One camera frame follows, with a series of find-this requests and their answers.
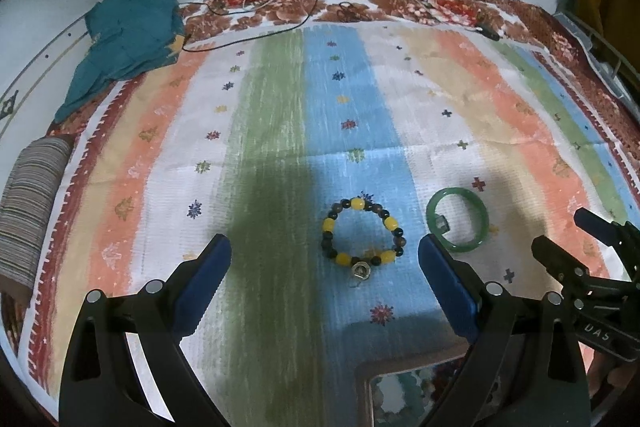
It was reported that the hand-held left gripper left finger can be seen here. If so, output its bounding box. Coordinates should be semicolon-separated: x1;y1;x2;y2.
59;233;233;427

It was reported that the yellow and black bead bracelet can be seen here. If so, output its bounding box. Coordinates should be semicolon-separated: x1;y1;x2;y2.
320;196;401;284

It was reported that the green jade bangle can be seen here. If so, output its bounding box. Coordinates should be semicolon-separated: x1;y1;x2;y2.
426;188;488;253

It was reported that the wooden framed box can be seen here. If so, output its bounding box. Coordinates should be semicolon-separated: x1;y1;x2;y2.
354;347;476;427

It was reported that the striped bolster pillow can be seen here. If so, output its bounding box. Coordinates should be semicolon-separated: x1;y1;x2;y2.
0;137;75;293

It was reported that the dark red bead bracelet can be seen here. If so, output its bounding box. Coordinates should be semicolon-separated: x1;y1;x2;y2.
432;359;468;390

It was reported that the colourful striped mat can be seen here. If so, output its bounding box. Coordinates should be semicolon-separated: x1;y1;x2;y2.
25;24;640;427

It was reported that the teal cloth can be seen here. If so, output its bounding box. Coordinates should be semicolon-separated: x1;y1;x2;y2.
54;0;186;124

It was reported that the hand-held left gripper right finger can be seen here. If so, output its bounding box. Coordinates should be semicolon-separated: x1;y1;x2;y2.
417;234;591;427

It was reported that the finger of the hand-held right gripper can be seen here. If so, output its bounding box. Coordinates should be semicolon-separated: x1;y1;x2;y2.
574;207;640;264
531;234;622;299

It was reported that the person's right hand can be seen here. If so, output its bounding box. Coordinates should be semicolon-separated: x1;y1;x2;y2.
587;349;640;413

